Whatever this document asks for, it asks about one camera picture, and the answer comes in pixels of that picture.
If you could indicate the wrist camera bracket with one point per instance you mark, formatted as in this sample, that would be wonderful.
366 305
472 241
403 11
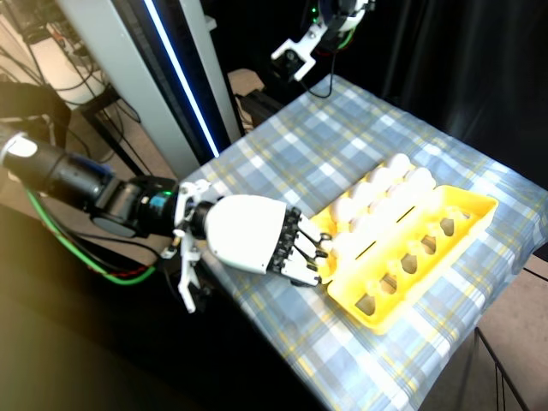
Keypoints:
186 274
306 43

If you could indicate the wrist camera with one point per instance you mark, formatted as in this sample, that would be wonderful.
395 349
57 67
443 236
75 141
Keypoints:
290 60

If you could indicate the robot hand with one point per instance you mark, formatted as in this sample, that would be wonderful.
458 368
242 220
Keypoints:
244 231
342 13

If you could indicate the white bucket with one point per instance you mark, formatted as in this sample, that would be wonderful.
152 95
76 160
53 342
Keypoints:
64 73

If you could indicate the blue plaid table cloth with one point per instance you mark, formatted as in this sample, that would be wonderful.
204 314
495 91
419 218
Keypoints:
342 364

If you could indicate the grey robot column light strip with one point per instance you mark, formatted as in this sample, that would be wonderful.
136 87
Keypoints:
128 85

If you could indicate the yellow egg carton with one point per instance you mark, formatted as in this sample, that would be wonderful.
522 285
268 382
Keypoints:
428 240

